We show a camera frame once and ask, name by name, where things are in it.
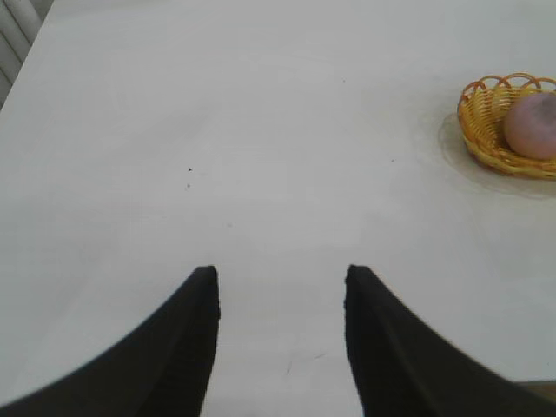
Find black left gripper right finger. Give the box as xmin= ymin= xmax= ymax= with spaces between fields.
xmin=344 ymin=263 xmax=556 ymax=417

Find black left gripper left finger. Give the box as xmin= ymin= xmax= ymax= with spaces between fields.
xmin=0 ymin=264 xmax=222 ymax=417

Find pink peach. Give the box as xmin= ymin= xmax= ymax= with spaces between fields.
xmin=503 ymin=91 xmax=556 ymax=160

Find yellow woven wicker basket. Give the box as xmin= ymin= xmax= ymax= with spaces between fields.
xmin=456 ymin=72 xmax=556 ymax=182

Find white ribbed radiator panel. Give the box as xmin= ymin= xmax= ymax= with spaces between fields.
xmin=0 ymin=0 xmax=54 ymax=109

